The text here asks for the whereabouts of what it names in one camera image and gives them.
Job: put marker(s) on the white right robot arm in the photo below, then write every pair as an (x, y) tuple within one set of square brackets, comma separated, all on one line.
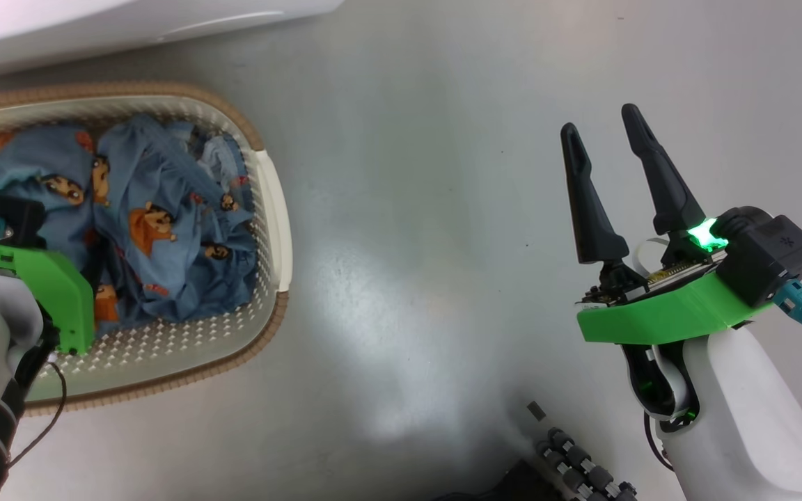
[(735, 417)]

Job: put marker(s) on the cream perforated laundry basket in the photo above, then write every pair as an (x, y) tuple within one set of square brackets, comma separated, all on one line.
[(164, 334)]

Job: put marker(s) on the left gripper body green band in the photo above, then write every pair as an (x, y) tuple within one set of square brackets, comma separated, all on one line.
[(60, 292)]

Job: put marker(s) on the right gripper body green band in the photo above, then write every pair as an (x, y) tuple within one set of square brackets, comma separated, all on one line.
[(658, 313)]

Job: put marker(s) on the white front-load washing machine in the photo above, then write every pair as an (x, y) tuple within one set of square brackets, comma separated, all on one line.
[(60, 28)]

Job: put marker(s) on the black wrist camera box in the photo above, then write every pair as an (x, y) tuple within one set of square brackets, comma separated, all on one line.
[(770, 257), (18, 216)]

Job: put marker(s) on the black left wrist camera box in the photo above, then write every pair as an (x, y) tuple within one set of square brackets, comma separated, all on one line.
[(18, 216)]

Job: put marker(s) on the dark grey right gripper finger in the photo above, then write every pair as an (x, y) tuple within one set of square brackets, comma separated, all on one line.
[(665, 195), (592, 216)]

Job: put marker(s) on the black roller robot base wheel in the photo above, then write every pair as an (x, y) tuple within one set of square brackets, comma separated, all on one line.
[(575, 459)]

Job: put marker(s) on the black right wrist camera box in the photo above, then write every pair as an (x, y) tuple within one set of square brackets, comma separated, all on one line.
[(770, 257)]

